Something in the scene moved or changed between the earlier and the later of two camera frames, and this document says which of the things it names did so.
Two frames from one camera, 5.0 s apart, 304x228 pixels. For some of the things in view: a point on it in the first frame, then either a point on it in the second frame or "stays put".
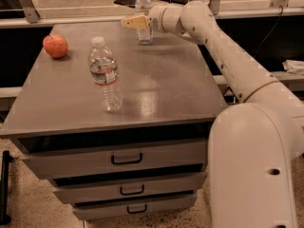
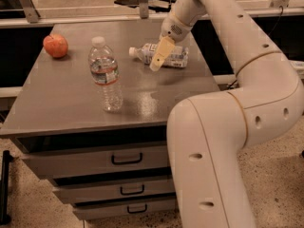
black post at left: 5,218 stays put
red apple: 56,45 stays put
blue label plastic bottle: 143,4 -> 179,57
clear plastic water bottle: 104,73 stays put
